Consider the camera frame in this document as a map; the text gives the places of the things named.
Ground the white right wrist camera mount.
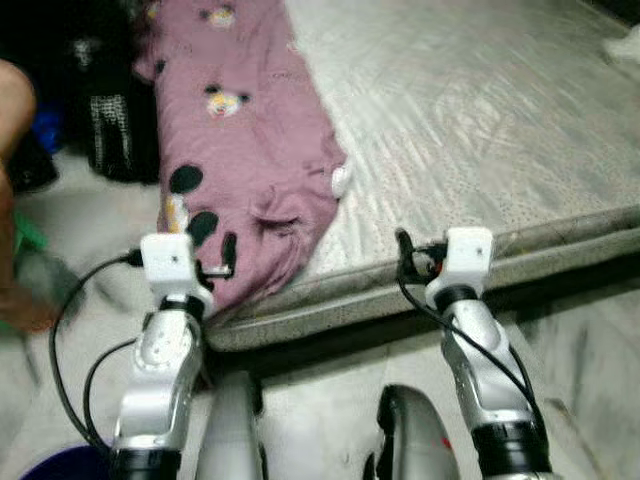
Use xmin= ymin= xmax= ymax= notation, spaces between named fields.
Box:
xmin=429 ymin=226 xmax=495 ymax=298

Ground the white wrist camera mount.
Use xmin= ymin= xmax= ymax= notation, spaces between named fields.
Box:
xmin=429 ymin=226 xmax=495 ymax=298
xmin=139 ymin=232 xmax=212 ymax=303

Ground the silver left robot leg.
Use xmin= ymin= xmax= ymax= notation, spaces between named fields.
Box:
xmin=194 ymin=369 xmax=267 ymax=480

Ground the silver robot leg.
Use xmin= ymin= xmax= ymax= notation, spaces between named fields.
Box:
xmin=364 ymin=384 xmax=462 ymax=480
xmin=194 ymin=369 xmax=267 ymax=480

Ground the white quilted mattress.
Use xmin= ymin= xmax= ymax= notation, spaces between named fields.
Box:
xmin=204 ymin=0 xmax=640 ymax=353

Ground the blue cloth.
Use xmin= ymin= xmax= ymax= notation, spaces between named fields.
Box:
xmin=29 ymin=99 xmax=67 ymax=153

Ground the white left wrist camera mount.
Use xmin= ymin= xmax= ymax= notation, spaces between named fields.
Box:
xmin=139 ymin=232 xmax=212 ymax=303

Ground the dark blue bucket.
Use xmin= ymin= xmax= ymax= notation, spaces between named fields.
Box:
xmin=19 ymin=444 xmax=112 ymax=480

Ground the silver right robot leg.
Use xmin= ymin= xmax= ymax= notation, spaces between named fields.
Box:
xmin=364 ymin=384 xmax=462 ymax=480

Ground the pink cartoon mouse blanket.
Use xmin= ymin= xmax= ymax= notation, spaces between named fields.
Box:
xmin=134 ymin=0 xmax=350 ymax=323

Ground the black bag dotted white print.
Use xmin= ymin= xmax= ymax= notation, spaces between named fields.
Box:
xmin=84 ymin=88 xmax=162 ymax=185

